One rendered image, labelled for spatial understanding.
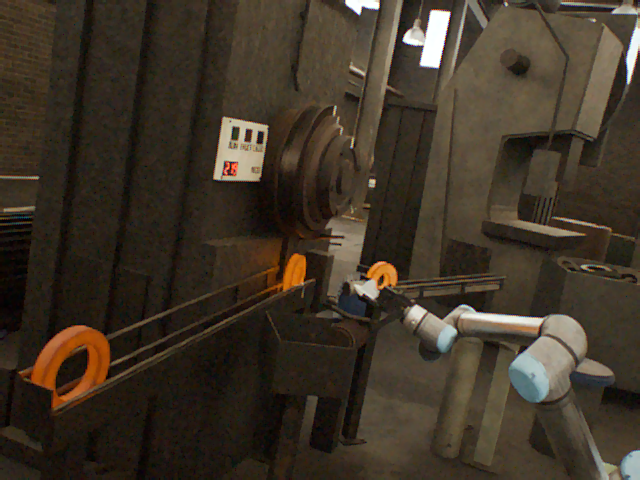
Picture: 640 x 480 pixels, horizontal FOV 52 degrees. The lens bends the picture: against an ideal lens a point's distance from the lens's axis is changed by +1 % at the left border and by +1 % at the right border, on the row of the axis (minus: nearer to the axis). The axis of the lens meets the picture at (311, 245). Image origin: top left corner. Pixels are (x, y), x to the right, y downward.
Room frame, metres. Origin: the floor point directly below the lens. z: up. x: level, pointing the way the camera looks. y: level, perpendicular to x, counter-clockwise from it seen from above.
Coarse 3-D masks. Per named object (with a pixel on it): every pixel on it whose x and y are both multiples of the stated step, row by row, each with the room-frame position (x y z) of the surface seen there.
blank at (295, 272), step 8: (296, 256) 2.25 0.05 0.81; (304, 256) 2.29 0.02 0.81; (288, 264) 2.22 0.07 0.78; (296, 264) 2.22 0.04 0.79; (304, 264) 2.31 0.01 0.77; (288, 272) 2.20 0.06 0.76; (296, 272) 2.23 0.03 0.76; (304, 272) 2.33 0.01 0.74; (288, 280) 2.20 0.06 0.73; (296, 280) 2.29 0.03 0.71
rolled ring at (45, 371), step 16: (64, 336) 1.22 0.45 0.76; (80, 336) 1.25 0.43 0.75; (96, 336) 1.29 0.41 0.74; (48, 352) 1.20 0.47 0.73; (64, 352) 1.21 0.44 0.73; (96, 352) 1.30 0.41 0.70; (48, 368) 1.18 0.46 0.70; (96, 368) 1.31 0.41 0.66; (48, 384) 1.18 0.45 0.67; (80, 384) 1.30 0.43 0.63; (96, 384) 1.31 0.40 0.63; (64, 400) 1.23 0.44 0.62; (80, 400) 1.27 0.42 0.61
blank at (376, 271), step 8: (376, 264) 2.61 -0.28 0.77; (384, 264) 2.60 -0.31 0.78; (368, 272) 2.59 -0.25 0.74; (376, 272) 2.58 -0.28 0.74; (384, 272) 2.61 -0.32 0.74; (392, 272) 2.64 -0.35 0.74; (376, 280) 2.58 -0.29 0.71; (384, 280) 2.65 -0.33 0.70; (392, 280) 2.64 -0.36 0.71; (376, 288) 2.59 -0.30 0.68
